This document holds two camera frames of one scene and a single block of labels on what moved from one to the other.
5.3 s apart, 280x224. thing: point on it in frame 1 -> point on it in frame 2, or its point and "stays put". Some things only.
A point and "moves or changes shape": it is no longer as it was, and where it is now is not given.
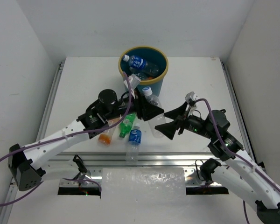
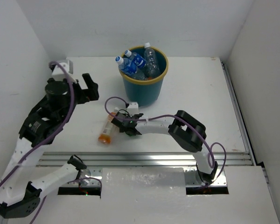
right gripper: [169, 129] -> [122, 129]
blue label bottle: [137, 62] moves or changes shape
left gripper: [138, 108] -> [83, 94]
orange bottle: [105, 138] stays put
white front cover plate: [143, 183] stays put
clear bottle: [154, 122] -> [151, 67]
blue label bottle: [135, 139] -> [129, 67]
